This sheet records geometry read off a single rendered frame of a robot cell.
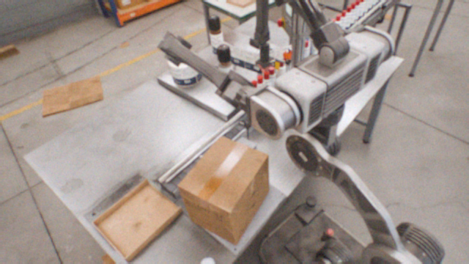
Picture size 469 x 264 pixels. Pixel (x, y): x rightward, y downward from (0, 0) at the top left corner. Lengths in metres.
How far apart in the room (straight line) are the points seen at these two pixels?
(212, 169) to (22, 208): 2.14
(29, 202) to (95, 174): 1.38
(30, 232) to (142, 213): 1.50
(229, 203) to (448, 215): 1.89
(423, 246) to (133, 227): 1.16
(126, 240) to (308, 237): 1.07
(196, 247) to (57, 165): 0.94
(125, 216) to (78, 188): 0.33
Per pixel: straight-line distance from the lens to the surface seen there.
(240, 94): 0.96
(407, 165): 2.86
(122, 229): 1.53
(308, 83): 0.92
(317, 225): 2.09
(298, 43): 1.59
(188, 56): 1.15
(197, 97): 1.95
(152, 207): 1.54
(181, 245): 1.41
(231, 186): 1.16
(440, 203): 2.73
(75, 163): 1.91
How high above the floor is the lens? 2.07
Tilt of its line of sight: 45 degrees down
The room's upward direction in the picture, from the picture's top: 6 degrees counter-clockwise
